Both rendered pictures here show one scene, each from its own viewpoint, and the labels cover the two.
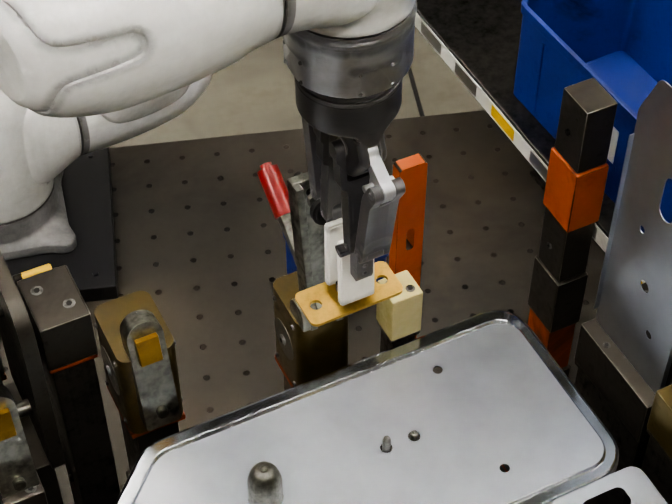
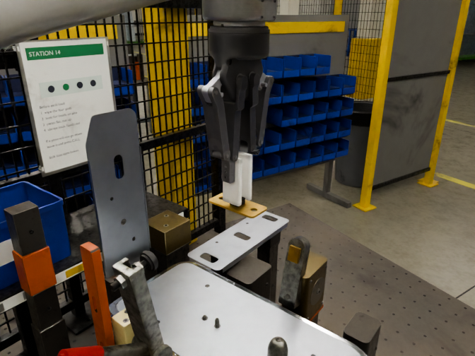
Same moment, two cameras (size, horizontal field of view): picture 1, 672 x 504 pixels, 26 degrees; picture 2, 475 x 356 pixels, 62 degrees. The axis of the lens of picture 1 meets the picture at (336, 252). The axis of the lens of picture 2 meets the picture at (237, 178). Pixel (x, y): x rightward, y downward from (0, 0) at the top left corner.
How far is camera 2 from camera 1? 1.26 m
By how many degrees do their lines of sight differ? 89
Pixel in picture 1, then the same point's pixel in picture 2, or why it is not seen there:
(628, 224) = (104, 207)
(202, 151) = not seen: outside the picture
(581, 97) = (22, 209)
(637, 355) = (133, 256)
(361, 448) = (223, 335)
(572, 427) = (174, 273)
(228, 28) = not seen: outside the picture
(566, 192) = (46, 264)
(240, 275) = not seen: outside the picture
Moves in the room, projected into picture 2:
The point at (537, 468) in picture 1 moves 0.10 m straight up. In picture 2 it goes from (202, 277) to (200, 235)
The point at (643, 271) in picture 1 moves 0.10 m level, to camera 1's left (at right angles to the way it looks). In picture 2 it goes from (120, 215) to (129, 239)
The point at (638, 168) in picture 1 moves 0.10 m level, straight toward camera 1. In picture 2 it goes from (97, 174) to (152, 171)
